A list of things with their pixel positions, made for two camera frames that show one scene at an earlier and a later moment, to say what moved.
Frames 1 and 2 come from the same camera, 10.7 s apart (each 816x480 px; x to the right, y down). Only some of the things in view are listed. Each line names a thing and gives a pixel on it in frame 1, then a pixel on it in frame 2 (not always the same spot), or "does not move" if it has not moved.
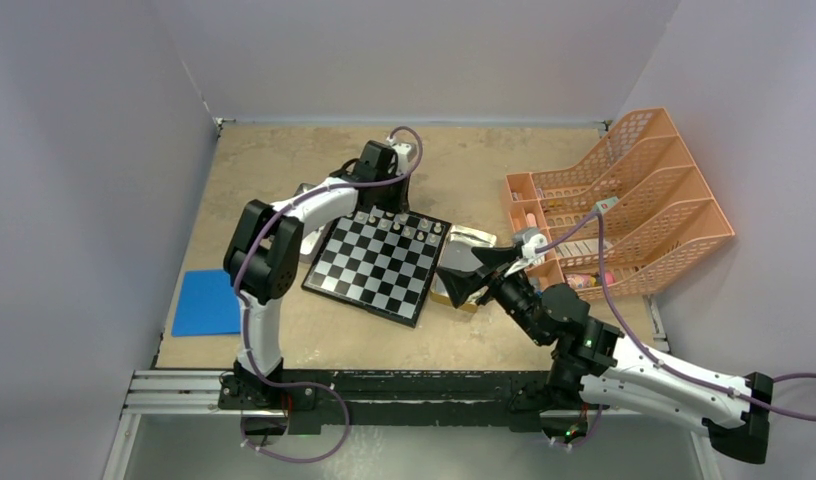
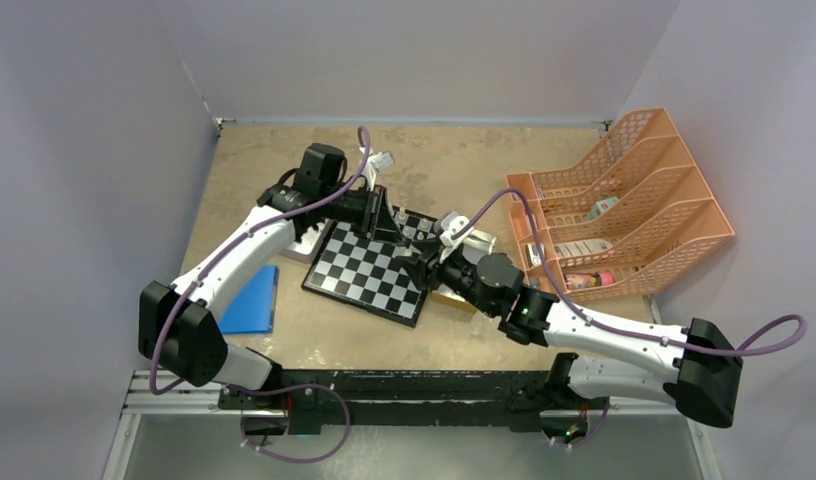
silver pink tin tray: [313, 237] does not move
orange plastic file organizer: [657, 213] does not move
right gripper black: [460, 285] -> [420, 270]
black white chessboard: [383, 263] does not move
